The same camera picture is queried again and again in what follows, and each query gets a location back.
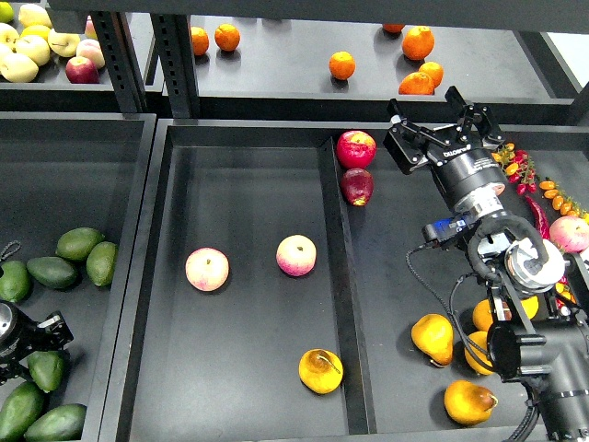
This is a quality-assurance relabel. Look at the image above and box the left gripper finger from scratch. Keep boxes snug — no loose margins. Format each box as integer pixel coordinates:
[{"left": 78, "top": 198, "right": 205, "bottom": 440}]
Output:
[
  {"left": 36, "top": 310, "right": 74, "bottom": 351},
  {"left": 0, "top": 361, "right": 30, "bottom": 385}
]

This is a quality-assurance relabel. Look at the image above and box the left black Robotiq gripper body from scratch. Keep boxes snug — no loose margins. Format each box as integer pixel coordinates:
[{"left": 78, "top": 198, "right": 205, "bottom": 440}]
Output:
[{"left": 1, "top": 321, "right": 46, "bottom": 364}]

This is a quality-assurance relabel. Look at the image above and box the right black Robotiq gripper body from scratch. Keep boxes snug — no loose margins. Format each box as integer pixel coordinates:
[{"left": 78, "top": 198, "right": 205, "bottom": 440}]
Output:
[{"left": 384, "top": 124, "right": 488, "bottom": 175}]

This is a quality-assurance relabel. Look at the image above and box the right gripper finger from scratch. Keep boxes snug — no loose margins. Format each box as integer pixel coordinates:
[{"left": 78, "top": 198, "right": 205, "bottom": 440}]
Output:
[
  {"left": 387, "top": 99, "right": 445, "bottom": 150},
  {"left": 445, "top": 86, "right": 504, "bottom": 147}
]

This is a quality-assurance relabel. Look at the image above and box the dark green avocado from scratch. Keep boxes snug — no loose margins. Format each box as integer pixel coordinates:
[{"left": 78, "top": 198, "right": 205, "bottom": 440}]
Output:
[
  {"left": 27, "top": 351, "right": 65, "bottom": 392},
  {"left": 26, "top": 256, "right": 78, "bottom": 289}
]

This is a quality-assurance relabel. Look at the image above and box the yellow pear with brown spot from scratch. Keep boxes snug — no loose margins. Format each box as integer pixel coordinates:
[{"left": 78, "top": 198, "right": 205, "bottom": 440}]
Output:
[{"left": 298, "top": 348, "right": 343, "bottom": 394}]

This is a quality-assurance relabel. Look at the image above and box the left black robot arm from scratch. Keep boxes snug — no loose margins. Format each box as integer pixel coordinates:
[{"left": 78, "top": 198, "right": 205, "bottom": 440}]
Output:
[{"left": 1, "top": 300, "right": 74, "bottom": 385}]

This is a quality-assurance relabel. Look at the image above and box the yellow pear under arm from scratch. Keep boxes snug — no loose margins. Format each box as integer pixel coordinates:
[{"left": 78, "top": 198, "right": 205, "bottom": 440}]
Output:
[{"left": 472, "top": 299, "right": 493, "bottom": 332}]

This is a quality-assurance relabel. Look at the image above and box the green avocado bottom left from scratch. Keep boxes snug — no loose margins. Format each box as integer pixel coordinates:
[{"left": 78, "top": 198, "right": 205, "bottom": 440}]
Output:
[{"left": 1, "top": 381, "right": 45, "bottom": 441}]

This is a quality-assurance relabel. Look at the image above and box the light green avocado far left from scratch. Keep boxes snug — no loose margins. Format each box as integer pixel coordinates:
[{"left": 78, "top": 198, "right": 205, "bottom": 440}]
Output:
[{"left": 0, "top": 261, "right": 31, "bottom": 303}]

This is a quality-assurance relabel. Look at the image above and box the dark green avocado lying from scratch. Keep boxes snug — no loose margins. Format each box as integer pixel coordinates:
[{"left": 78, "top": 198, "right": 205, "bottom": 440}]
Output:
[{"left": 26, "top": 256, "right": 78, "bottom": 289}]

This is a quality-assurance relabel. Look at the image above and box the green avocado bottom right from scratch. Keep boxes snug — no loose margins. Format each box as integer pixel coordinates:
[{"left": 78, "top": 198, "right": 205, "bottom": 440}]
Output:
[{"left": 24, "top": 403, "right": 87, "bottom": 441}]

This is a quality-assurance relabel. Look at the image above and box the green avocado top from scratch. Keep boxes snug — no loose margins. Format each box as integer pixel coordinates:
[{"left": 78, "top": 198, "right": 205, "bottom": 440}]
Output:
[{"left": 55, "top": 227, "right": 105, "bottom": 262}]

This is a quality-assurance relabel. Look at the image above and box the yellow pear left of pile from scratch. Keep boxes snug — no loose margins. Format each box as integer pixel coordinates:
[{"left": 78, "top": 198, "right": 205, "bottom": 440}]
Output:
[{"left": 410, "top": 313, "right": 454, "bottom": 366}]

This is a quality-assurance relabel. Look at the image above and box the yellow pear right upper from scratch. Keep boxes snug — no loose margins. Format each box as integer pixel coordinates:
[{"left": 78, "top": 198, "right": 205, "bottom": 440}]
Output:
[{"left": 520, "top": 296, "right": 539, "bottom": 320}]

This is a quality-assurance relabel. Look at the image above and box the yellow pear middle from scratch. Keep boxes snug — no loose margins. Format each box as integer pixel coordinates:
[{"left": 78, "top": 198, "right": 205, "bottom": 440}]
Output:
[{"left": 465, "top": 331, "right": 494, "bottom": 376}]

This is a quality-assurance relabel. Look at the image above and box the yellow pear bottom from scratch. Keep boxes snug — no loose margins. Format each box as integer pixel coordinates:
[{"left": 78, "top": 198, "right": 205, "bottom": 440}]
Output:
[{"left": 444, "top": 379, "right": 498, "bottom": 426}]

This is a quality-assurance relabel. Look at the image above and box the bright red apple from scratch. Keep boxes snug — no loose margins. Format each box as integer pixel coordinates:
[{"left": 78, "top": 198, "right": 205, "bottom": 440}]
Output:
[{"left": 336, "top": 130, "right": 376, "bottom": 169}]

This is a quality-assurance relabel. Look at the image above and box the upper cherry tomato bunch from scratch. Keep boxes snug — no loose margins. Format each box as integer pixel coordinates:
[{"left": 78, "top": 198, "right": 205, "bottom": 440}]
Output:
[{"left": 491, "top": 143, "right": 537, "bottom": 195}]

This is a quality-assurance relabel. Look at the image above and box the dark red apple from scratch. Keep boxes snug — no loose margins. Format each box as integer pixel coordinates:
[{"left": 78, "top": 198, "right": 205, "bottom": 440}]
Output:
[{"left": 340, "top": 168, "right": 375, "bottom": 206}]

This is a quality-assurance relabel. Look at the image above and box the orange behind front right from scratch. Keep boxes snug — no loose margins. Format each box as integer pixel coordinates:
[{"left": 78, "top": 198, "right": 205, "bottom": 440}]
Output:
[{"left": 419, "top": 62, "right": 445, "bottom": 88}]

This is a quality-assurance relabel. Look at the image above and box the orange centre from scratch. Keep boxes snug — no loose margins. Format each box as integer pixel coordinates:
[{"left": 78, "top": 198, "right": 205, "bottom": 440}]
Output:
[{"left": 329, "top": 51, "right": 356, "bottom": 81}]

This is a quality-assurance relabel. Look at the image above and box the large orange upper right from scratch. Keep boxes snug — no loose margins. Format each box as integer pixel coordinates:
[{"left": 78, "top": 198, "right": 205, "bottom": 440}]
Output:
[{"left": 401, "top": 26, "right": 435, "bottom": 61}]

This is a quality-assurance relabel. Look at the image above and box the orange under shelf edge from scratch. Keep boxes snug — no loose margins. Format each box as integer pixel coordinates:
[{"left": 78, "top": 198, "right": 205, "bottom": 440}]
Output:
[{"left": 382, "top": 23, "right": 405, "bottom": 34}]

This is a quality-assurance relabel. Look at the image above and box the red chili pepper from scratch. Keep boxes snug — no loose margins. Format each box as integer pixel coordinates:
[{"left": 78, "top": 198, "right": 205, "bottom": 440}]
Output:
[{"left": 524, "top": 194, "right": 550, "bottom": 239}]

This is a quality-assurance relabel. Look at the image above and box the pink apple far right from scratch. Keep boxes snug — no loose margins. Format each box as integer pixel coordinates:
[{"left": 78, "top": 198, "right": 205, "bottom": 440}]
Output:
[{"left": 549, "top": 215, "right": 588, "bottom": 253}]

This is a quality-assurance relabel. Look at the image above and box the pink apple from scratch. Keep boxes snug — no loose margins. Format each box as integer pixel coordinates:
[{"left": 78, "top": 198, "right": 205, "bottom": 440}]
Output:
[
  {"left": 185, "top": 248, "right": 229, "bottom": 292},
  {"left": 276, "top": 235, "right": 317, "bottom": 277},
  {"left": 549, "top": 215, "right": 588, "bottom": 253}
]

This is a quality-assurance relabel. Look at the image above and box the pink apple centre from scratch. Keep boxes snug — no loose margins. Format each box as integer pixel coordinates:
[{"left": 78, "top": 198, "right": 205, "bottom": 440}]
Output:
[{"left": 276, "top": 235, "right": 317, "bottom": 277}]

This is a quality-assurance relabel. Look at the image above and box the black left tray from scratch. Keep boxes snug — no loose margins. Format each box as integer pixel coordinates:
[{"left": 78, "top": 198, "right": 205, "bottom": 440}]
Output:
[{"left": 1, "top": 112, "right": 156, "bottom": 441}]

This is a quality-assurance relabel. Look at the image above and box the black tray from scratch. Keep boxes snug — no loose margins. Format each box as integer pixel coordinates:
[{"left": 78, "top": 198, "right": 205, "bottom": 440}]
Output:
[
  {"left": 99, "top": 121, "right": 526, "bottom": 441},
  {"left": 1, "top": 112, "right": 156, "bottom": 441}
]

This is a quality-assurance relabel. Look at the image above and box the pink apple left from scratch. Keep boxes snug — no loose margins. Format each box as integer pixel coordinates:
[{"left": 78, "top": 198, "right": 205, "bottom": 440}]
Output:
[{"left": 185, "top": 248, "right": 229, "bottom": 292}]

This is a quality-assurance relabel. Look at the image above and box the white label card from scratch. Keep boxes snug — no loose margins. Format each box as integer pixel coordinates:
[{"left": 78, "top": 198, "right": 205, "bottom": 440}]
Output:
[{"left": 580, "top": 248, "right": 589, "bottom": 269}]

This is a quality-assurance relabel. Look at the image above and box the black centre tray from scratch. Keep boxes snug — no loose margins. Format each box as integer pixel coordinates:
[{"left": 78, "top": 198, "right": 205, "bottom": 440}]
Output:
[{"left": 99, "top": 121, "right": 526, "bottom": 441}]

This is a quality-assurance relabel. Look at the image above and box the orange far left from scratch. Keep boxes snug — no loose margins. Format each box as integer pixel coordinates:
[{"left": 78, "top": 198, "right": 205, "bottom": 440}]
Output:
[{"left": 191, "top": 27, "right": 210, "bottom": 57}]

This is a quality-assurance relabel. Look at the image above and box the black tray divider centre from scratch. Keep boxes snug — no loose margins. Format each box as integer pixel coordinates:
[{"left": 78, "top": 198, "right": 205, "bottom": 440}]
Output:
[{"left": 318, "top": 137, "right": 377, "bottom": 435}]

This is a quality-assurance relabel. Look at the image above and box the orange cherry tomato string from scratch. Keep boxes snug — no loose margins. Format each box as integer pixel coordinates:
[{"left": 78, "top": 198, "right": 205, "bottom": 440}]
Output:
[{"left": 537, "top": 178, "right": 589, "bottom": 222}]

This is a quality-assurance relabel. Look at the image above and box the black upright post centre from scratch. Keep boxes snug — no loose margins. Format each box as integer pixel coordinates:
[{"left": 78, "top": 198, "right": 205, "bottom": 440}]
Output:
[{"left": 150, "top": 13, "right": 201, "bottom": 119}]

